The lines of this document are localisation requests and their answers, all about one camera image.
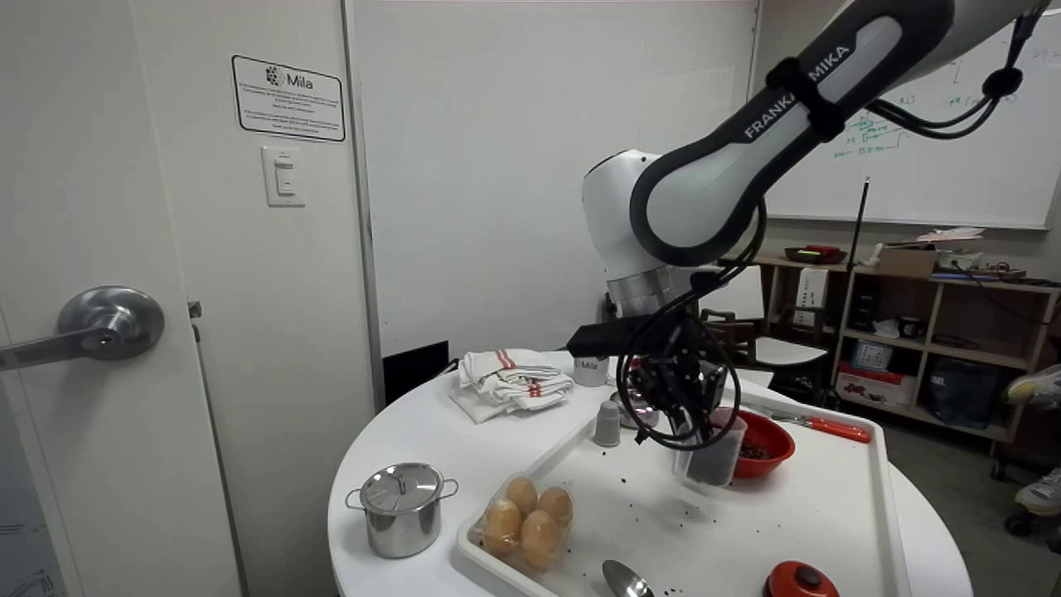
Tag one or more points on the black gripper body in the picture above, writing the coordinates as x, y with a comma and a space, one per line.
678, 381

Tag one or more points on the dark cup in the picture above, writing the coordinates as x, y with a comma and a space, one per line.
718, 463

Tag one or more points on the orange bowl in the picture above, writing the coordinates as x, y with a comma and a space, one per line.
771, 446

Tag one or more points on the grey shaker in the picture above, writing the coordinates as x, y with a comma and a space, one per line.
609, 422

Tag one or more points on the white side table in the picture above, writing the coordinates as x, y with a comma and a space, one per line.
790, 352

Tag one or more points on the white panel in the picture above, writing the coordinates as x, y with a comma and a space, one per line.
744, 297

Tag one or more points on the white tray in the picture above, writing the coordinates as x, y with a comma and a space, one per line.
825, 519

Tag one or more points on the red and white box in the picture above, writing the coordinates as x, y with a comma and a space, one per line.
875, 386

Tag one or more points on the bread bun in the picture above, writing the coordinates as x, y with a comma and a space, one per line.
501, 525
556, 504
523, 495
539, 539

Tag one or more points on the white cloth with red stripes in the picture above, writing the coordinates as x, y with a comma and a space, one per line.
510, 386

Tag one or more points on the orange round lid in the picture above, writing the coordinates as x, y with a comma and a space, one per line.
797, 582

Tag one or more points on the red object on shelf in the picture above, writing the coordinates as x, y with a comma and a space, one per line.
817, 254

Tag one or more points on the black pole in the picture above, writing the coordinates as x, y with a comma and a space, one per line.
857, 258

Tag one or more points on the bread rolls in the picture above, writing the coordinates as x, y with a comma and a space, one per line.
518, 527

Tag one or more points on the black bag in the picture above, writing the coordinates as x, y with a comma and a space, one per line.
964, 392

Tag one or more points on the cardboard box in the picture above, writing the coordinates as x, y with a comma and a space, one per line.
906, 258

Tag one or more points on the wooden shelf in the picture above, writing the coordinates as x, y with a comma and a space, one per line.
940, 285

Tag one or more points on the stack of papers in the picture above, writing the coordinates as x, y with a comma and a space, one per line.
950, 233

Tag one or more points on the steel pot with lid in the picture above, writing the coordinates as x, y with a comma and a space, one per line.
399, 513

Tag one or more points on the white sneaker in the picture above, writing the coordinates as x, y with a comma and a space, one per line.
1036, 492

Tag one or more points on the whiteboard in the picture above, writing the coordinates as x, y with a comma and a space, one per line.
973, 178

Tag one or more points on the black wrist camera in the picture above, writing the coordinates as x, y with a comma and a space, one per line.
609, 336

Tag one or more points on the black box by wall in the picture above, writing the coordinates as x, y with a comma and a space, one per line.
415, 370

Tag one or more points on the white light switch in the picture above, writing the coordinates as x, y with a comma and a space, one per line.
281, 178

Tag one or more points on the white wall sign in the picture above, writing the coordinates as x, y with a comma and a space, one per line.
288, 98

